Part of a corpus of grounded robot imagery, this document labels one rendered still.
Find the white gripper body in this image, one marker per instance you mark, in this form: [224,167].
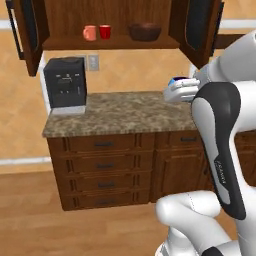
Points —
[181,91]

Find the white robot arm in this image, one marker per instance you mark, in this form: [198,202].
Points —
[216,133]

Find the brown glass-panel cabinet door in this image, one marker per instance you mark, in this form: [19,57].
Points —
[196,33]
[31,33]

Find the brown base cabinet door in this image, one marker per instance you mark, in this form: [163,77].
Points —
[178,175]

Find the brown base cabinet run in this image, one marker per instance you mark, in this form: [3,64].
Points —
[248,156]

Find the blue cup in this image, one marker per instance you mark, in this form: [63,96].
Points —
[176,79]

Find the small brown drawer front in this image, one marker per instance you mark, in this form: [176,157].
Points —
[170,139]

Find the dark brown bowl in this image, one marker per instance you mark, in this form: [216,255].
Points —
[145,32]

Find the red mug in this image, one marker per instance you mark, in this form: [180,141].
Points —
[105,32]

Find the pink mug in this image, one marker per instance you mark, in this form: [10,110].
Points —
[90,33]

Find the black coffee machine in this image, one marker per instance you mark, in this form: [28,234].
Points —
[65,83]

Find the brown wall shelf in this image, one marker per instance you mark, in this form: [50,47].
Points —
[230,40]

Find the brown wall cabinet body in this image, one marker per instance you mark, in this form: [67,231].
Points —
[110,43]

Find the grey wall outlet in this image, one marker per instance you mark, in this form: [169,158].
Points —
[93,62]

